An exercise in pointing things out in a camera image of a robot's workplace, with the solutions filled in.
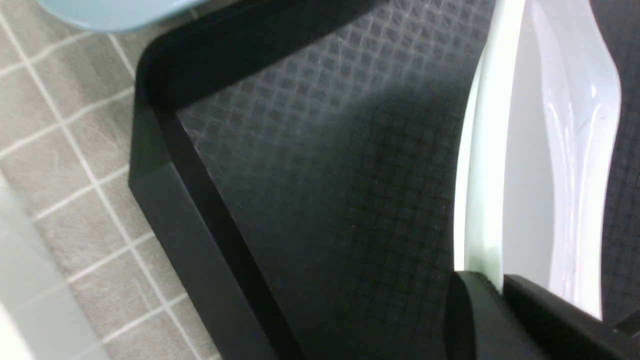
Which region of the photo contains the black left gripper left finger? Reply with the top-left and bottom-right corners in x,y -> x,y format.
444,271 -> 549,360

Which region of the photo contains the teal plastic bin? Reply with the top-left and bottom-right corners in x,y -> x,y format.
37,0 -> 206,34

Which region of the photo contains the small white bowl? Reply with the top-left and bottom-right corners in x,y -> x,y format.
453,0 -> 622,320

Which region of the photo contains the black serving tray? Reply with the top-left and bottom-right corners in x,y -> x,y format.
129,0 -> 639,360

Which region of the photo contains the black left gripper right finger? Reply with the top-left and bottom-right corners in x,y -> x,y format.
503,275 -> 640,360

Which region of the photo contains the large white plastic bin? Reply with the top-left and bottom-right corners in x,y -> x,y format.
0,177 -> 109,360

